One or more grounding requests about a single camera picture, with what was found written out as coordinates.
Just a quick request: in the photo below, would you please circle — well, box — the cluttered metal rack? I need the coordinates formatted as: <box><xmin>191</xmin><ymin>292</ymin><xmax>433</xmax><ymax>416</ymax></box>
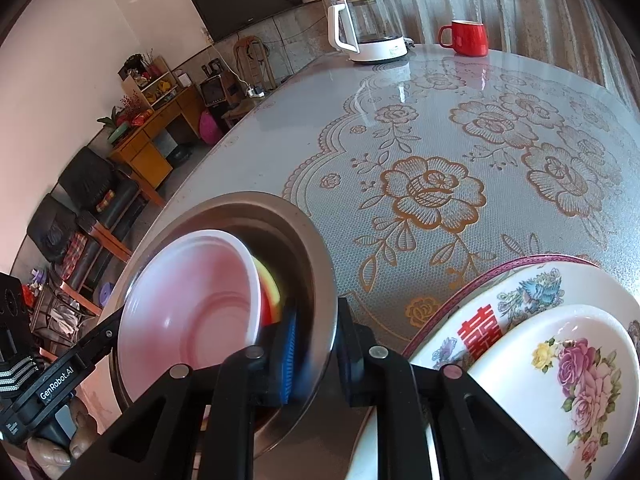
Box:
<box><xmin>27</xmin><ymin>280</ymin><xmax>103</xmax><ymax>346</ymax></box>

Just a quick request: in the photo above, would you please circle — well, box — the red plastic bowl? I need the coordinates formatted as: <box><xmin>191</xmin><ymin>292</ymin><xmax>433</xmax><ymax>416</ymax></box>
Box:
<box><xmin>117</xmin><ymin>229</ymin><xmax>264</xmax><ymax>396</ymax></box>

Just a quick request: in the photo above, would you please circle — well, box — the wooden cabinet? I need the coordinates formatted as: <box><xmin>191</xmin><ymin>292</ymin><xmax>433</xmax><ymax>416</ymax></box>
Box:
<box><xmin>107</xmin><ymin>84</ymin><xmax>206</xmax><ymax>206</ymax></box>

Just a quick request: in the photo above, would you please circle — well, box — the wooden shelf unit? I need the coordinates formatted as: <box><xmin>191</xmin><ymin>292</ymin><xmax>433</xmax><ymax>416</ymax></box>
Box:
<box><xmin>118</xmin><ymin>55</ymin><xmax>178</xmax><ymax>111</ymax></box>

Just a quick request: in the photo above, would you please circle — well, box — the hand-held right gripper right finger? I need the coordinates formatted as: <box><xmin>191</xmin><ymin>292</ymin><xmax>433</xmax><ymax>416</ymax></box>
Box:
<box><xmin>336</xmin><ymin>297</ymin><xmax>568</xmax><ymax>480</ymax></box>

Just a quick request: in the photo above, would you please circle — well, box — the black armchair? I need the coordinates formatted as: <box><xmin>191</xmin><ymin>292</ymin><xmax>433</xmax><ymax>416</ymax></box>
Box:
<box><xmin>26</xmin><ymin>194</ymin><xmax>103</xmax><ymax>286</ymax></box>
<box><xmin>57</xmin><ymin>147</ymin><xmax>141</xmax><ymax>241</ymax></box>

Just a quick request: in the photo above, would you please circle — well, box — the low wooden stool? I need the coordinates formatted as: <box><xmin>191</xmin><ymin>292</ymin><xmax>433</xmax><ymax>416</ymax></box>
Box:
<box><xmin>222</xmin><ymin>95</ymin><xmax>266</xmax><ymax>128</ymax></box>

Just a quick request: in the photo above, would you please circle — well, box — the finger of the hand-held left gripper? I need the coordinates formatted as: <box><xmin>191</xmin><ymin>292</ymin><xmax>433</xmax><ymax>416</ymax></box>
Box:
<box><xmin>77</xmin><ymin>305</ymin><xmax>127</xmax><ymax>363</ymax></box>

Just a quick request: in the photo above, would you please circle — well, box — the pink plastic basin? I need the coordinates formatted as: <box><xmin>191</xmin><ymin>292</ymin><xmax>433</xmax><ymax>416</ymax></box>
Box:
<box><xmin>198</xmin><ymin>110</ymin><xmax>224</xmax><ymax>144</ymax></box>

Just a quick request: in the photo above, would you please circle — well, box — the white plate red symbol print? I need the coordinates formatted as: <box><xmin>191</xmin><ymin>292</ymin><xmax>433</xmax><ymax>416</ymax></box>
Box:
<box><xmin>412</xmin><ymin>266</ymin><xmax>640</xmax><ymax>371</ymax></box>

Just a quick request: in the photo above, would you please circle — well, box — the small dark television set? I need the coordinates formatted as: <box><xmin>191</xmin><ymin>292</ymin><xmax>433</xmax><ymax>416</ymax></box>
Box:
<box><xmin>200</xmin><ymin>76</ymin><xmax>227</xmax><ymax>108</ymax></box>

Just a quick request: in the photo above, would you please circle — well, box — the yellow plastic bowl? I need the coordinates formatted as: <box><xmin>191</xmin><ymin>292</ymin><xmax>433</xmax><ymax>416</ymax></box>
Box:
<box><xmin>250</xmin><ymin>255</ymin><xmax>290</xmax><ymax>328</ymax></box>

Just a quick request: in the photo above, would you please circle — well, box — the stainless steel bowl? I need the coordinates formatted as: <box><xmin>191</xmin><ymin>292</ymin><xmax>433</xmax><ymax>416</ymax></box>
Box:
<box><xmin>114</xmin><ymin>191</ymin><xmax>376</xmax><ymax>458</ymax></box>

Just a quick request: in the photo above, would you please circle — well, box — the white plate pink rose print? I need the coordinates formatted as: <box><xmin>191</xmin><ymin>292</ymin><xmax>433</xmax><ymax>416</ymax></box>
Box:
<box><xmin>465</xmin><ymin>304</ymin><xmax>640</xmax><ymax>480</ymax></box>

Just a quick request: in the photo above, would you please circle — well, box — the white electric glass kettle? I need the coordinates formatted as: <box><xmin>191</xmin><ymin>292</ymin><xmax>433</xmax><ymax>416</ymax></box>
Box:
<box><xmin>327</xmin><ymin>0</ymin><xmax>413</xmax><ymax>64</ymax></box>

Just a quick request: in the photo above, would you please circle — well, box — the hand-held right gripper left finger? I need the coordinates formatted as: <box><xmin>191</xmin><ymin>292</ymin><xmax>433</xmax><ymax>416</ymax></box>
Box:
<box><xmin>82</xmin><ymin>310</ymin><xmax>301</xmax><ymax>480</ymax></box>

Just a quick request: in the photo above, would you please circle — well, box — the large floral plate purple rim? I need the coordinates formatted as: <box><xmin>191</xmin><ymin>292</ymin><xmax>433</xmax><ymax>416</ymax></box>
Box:
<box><xmin>360</xmin><ymin>254</ymin><xmax>603</xmax><ymax>480</ymax></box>

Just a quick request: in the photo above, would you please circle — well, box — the red mug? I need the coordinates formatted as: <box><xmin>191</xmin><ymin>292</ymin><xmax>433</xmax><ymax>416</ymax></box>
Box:
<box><xmin>438</xmin><ymin>20</ymin><xmax>490</xmax><ymax>57</ymax></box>

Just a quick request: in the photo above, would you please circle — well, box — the hoop-back wooden chair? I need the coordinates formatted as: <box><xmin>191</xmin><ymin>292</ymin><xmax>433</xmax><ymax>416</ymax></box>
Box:
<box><xmin>234</xmin><ymin>35</ymin><xmax>275</xmax><ymax>92</ymax></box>

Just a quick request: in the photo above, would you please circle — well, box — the potted green plant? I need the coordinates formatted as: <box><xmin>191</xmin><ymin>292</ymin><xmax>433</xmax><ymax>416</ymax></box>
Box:
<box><xmin>96</xmin><ymin>107</ymin><xmax>132</xmax><ymax>143</ymax></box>

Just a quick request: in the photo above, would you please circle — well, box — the person's left hand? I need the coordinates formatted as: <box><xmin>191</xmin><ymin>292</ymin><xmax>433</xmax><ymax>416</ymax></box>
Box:
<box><xmin>27</xmin><ymin>397</ymin><xmax>103</xmax><ymax>468</ymax></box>

